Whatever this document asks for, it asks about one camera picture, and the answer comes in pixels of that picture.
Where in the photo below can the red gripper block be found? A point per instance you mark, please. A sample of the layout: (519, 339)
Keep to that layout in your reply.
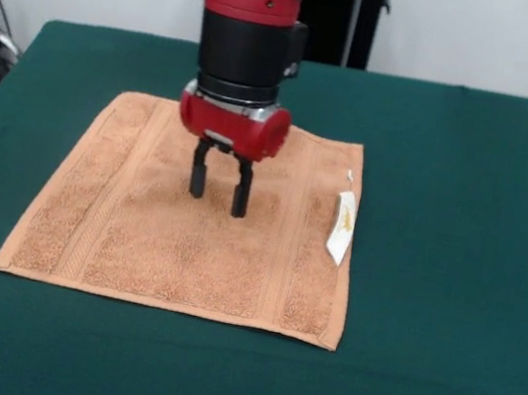
(240, 125)

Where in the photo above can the tan terry towel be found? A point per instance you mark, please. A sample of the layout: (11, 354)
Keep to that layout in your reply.
(185, 245)

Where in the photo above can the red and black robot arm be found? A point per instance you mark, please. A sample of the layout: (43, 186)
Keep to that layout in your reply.
(253, 18)

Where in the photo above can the dark green table cloth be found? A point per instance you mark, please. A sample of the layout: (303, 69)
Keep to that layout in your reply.
(436, 262)

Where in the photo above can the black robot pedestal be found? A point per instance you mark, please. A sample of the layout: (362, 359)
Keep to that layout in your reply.
(344, 18)

